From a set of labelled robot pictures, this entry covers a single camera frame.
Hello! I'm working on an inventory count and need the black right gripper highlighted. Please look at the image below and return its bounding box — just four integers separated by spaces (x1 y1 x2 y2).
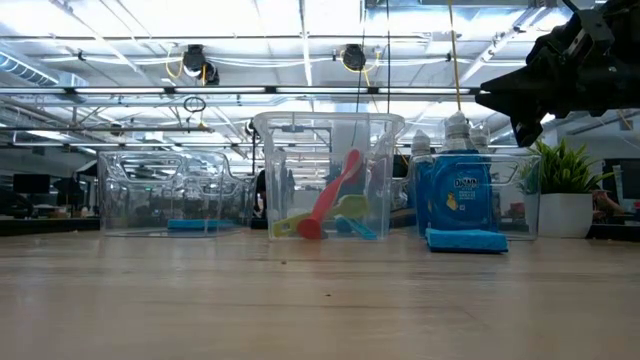
474 32 640 148

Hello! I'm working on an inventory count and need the blue dish soap bottle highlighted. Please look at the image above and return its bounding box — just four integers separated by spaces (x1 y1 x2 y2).
429 110 495 232
468 122 501 231
410 129 435 236

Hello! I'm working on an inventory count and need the clear bin with handles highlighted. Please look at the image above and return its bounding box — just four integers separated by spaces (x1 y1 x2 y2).
394 152 544 242
97 149 251 239

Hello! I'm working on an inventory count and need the tall clear plastic bin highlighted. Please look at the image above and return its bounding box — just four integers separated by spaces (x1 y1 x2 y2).
253 111 406 242

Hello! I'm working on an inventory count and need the blue sponge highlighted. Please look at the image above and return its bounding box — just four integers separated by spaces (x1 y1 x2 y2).
166 218 237 233
425 227 510 254

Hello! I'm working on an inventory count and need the green dish brush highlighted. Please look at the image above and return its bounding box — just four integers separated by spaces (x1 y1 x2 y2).
272 193 370 239

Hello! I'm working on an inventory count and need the teal dish brush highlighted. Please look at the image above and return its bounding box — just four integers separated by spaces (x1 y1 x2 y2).
334 215 379 241

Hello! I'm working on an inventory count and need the red and pink dish brush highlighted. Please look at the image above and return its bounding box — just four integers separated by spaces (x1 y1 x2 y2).
297 148 364 240

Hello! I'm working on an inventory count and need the green plant in white pot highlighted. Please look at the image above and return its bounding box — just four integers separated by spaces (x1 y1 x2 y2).
517 138 614 239

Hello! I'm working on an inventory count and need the black monitor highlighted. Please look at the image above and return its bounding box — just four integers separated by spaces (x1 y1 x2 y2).
12 173 51 195
602 158 640 226

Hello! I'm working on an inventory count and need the yellow hanging cord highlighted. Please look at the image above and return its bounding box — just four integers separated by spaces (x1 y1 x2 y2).
447 0 464 114

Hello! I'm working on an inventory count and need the black hanging cable with coil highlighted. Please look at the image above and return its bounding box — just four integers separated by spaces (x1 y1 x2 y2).
384 0 393 119

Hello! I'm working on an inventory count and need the black ceiling cable reel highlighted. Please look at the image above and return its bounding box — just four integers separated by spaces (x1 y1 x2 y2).
181 43 221 86
341 43 369 72

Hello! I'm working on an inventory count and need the black hanging cable loop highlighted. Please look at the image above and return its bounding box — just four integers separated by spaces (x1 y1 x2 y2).
182 94 207 115

